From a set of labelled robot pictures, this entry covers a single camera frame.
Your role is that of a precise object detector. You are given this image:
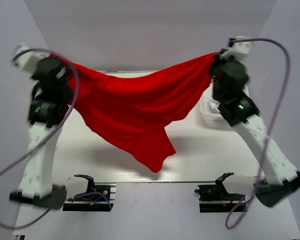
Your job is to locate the red t shirt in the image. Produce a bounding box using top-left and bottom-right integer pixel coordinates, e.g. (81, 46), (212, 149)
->
(49, 51), (223, 174)

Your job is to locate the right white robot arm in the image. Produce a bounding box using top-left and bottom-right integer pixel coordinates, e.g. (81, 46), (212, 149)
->
(209, 36), (300, 208)

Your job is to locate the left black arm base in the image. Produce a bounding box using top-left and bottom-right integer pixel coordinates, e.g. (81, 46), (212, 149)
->
(62, 174), (116, 212)

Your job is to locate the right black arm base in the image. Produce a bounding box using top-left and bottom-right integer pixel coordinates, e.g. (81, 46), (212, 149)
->
(194, 172), (247, 213)

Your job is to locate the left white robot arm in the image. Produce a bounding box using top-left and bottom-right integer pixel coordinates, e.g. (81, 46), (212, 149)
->
(9, 43), (80, 210)

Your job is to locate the white t shirt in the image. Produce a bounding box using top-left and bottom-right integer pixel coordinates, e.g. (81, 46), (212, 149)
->
(209, 98), (220, 113)

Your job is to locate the white plastic basket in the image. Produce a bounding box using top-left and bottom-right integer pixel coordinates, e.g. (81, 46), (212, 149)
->
(198, 82), (250, 126)

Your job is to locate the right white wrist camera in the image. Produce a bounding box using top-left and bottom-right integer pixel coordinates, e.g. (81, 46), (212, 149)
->
(220, 36), (253, 62)

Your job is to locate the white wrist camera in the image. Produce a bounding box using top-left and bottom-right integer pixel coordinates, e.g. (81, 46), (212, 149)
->
(11, 43), (48, 74)
(220, 36), (253, 62)

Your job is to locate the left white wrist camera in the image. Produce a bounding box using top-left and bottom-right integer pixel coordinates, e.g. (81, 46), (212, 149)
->
(11, 43), (48, 74)

